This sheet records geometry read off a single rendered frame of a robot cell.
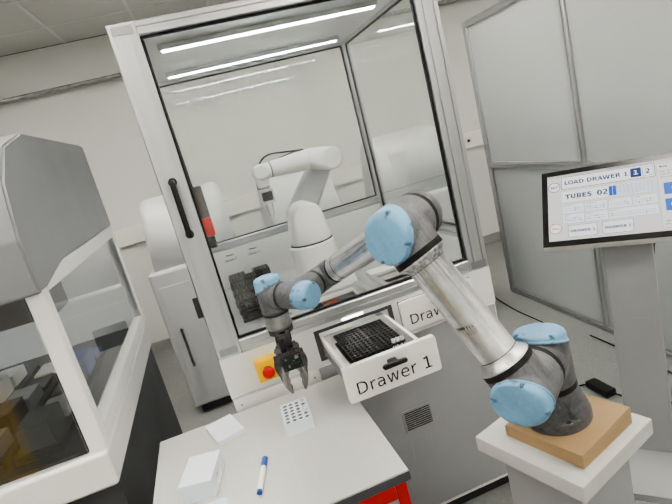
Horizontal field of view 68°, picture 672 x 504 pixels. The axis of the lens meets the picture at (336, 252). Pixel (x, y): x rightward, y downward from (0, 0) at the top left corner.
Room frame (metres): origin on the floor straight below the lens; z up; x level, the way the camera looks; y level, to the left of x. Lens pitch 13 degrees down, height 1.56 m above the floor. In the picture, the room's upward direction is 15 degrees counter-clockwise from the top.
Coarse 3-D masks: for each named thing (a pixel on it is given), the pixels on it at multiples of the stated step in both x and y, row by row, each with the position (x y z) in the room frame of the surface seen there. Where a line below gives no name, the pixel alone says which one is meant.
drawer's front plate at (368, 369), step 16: (432, 336) 1.34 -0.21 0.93; (384, 352) 1.31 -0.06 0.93; (400, 352) 1.31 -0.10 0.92; (416, 352) 1.32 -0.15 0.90; (432, 352) 1.33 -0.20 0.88; (352, 368) 1.28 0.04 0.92; (368, 368) 1.29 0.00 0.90; (400, 368) 1.31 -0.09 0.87; (416, 368) 1.32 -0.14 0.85; (432, 368) 1.33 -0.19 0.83; (352, 384) 1.28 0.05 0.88; (368, 384) 1.29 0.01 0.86; (384, 384) 1.30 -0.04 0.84; (400, 384) 1.31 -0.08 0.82; (352, 400) 1.28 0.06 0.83
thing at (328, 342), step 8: (368, 320) 1.67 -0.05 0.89; (384, 320) 1.68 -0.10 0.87; (392, 320) 1.61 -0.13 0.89; (344, 328) 1.65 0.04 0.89; (352, 328) 1.65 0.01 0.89; (392, 328) 1.61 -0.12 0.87; (400, 328) 1.53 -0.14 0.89; (328, 336) 1.63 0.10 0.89; (408, 336) 1.47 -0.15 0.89; (328, 344) 1.55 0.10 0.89; (328, 352) 1.53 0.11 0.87; (336, 352) 1.60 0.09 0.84; (336, 360) 1.43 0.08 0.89; (344, 360) 1.52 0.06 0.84; (336, 368) 1.45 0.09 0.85
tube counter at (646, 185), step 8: (616, 184) 1.72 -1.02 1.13; (624, 184) 1.71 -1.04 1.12; (632, 184) 1.69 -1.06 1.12; (640, 184) 1.68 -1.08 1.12; (648, 184) 1.66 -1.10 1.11; (656, 184) 1.65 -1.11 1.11; (600, 192) 1.74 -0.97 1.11; (608, 192) 1.72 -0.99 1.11; (616, 192) 1.71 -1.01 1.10; (624, 192) 1.69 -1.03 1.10; (632, 192) 1.68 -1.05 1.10
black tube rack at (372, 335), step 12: (372, 324) 1.61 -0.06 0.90; (384, 324) 1.58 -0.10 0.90; (336, 336) 1.58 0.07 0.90; (348, 336) 1.56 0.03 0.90; (360, 336) 1.54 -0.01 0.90; (372, 336) 1.51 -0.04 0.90; (384, 336) 1.48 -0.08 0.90; (396, 336) 1.47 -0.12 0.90; (348, 348) 1.47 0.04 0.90; (360, 348) 1.44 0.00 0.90; (372, 348) 1.42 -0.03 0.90; (348, 360) 1.45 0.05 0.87
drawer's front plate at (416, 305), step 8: (416, 296) 1.68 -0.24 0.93; (424, 296) 1.68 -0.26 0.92; (400, 304) 1.66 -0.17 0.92; (408, 304) 1.66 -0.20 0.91; (416, 304) 1.67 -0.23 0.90; (424, 304) 1.68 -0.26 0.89; (432, 304) 1.68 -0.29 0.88; (400, 312) 1.66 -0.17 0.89; (408, 312) 1.66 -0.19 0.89; (416, 312) 1.67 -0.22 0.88; (432, 312) 1.68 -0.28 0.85; (408, 320) 1.66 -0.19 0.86; (416, 320) 1.67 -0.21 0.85; (424, 320) 1.67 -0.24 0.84; (432, 320) 1.68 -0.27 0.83; (408, 328) 1.66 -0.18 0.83
